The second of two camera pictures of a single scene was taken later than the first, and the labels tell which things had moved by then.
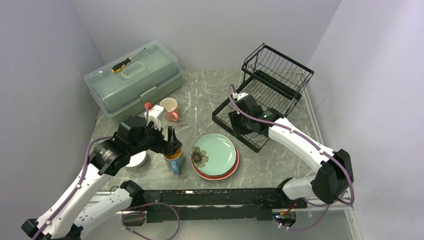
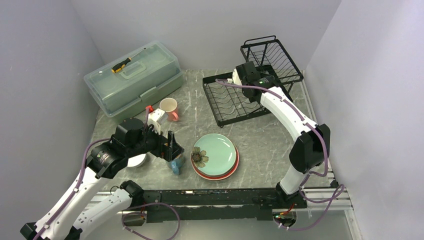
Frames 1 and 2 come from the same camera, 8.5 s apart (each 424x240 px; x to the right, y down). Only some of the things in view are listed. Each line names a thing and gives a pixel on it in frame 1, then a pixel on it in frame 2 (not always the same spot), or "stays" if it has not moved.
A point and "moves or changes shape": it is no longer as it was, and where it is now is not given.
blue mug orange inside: (175, 161) stays
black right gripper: (235, 117) → (262, 75)
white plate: (216, 177) stays
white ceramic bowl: (137, 159) stays
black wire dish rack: (276, 81) moves or changes shape
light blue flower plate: (213, 154) stays
